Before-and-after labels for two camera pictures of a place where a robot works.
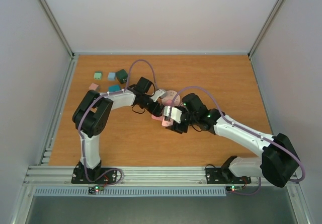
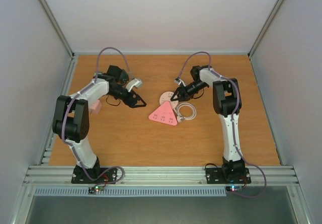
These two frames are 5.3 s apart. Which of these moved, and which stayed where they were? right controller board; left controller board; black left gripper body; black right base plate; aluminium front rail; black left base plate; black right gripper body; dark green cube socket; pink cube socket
Moved: pink cube socket; black left gripper body; black right gripper body
Stayed: black left base plate; dark green cube socket; black right base plate; left controller board; right controller board; aluminium front rail
